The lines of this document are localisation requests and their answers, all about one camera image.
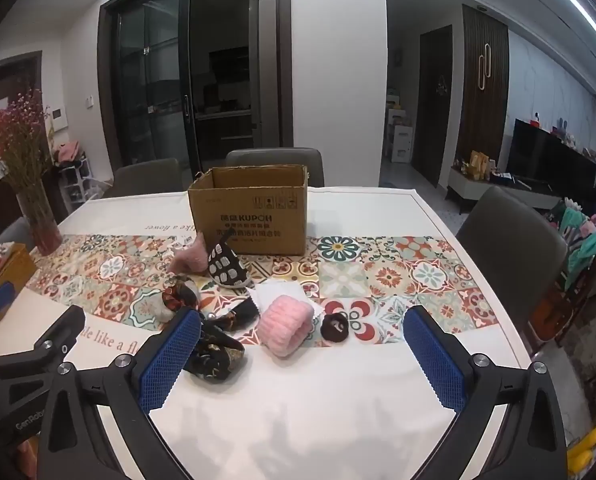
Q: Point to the dark sliding glass door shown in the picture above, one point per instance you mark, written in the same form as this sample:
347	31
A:
147	90

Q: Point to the grey dining chair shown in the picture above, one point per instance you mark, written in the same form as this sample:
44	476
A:
142	177
513	255
273	165

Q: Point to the pink bag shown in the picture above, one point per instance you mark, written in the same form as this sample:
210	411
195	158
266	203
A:
67	152

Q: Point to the floral fabric tissue box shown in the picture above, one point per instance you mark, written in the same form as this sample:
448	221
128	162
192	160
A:
12	270

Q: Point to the white television cabinet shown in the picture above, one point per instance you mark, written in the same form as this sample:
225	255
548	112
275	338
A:
465	190

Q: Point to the black white spotted pouch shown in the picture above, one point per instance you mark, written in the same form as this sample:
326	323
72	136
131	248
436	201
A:
225	262

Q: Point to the yellow toy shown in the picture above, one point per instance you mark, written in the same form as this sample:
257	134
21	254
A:
585	447

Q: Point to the dark brown scrunchie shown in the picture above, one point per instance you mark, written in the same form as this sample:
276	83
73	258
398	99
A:
335	329

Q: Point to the white cloth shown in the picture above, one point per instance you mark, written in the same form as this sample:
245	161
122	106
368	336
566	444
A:
278	290

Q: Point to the pink plush pouch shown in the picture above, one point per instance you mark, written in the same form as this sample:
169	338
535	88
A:
190	260

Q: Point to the dark slatted wall panel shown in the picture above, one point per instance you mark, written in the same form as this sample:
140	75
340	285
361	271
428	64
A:
485	110

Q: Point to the stacked white boxes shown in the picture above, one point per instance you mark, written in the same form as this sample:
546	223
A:
400	140

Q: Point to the brown cardboard box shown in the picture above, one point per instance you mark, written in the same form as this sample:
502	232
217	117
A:
248	210

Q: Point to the black television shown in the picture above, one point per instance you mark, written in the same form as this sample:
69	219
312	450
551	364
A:
548	155

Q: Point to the dark wooden door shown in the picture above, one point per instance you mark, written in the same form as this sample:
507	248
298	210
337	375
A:
430	110

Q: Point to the pink fluffy wristband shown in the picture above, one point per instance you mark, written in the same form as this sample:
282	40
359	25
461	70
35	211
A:
284	327

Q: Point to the white shoe rack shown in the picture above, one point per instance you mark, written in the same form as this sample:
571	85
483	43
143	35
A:
77	187

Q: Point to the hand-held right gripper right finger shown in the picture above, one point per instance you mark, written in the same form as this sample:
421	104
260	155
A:
435	360

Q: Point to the clothes drying rack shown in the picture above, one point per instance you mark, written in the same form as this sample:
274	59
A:
583	250

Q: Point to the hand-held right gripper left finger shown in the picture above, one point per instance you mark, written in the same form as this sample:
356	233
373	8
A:
170	355

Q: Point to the white wall intercom panel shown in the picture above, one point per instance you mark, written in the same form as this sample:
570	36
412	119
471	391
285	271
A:
59	117

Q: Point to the yellow packages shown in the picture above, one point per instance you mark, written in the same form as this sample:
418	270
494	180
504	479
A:
480	165

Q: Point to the dark floral scrunchie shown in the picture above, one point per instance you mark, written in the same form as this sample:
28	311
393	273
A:
175	297
222	350

